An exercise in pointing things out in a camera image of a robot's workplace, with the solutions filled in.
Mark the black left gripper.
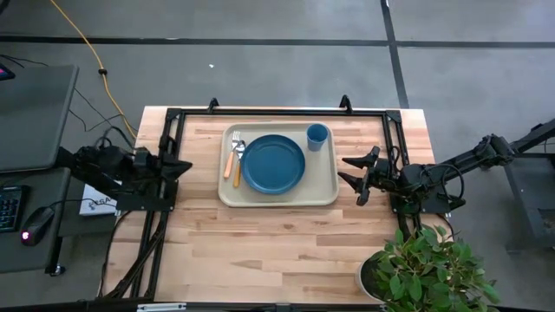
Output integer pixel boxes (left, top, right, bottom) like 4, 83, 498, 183
132, 149, 193, 185

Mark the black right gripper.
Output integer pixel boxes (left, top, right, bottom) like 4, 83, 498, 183
337, 146, 403, 207

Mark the blue plastic cup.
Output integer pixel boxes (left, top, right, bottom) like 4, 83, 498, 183
305, 123, 330, 153

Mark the spoon with orange handle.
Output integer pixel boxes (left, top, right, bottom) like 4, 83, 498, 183
232, 140, 247, 189

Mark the blue round plate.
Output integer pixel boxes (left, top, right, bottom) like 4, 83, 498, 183
239, 133, 306, 195

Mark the beige plastic tray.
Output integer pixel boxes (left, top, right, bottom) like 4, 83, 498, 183
218, 120, 340, 208

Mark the white printed card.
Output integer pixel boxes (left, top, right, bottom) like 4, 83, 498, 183
78, 183, 119, 217

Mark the white plant pot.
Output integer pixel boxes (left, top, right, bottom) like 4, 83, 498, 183
355, 257, 391, 304

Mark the green leafy plant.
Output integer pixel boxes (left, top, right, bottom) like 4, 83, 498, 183
368, 224, 502, 312

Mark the dark grey side table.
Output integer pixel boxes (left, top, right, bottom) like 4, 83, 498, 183
0, 63, 80, 173

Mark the black computer mouse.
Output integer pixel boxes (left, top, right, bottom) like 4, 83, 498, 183
20, 205, 56, 247

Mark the black keyboard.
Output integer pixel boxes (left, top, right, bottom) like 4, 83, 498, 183
0, 185, 26, 234

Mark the dark grey desk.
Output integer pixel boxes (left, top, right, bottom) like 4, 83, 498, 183
0, 166, 118, 275

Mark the black metal stand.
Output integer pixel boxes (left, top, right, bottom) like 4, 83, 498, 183
504, 117, 555, 252

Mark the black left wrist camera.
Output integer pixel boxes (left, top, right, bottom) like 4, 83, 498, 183
133, 146, 151, 169

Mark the black metal table frame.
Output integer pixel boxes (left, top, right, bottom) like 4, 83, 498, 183
86, 106, 454, 312

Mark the yellow cable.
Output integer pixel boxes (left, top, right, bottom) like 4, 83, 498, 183
49, 0, 139, 140

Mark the silver metal bracket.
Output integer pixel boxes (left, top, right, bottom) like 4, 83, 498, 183
136, 302, 187, 312

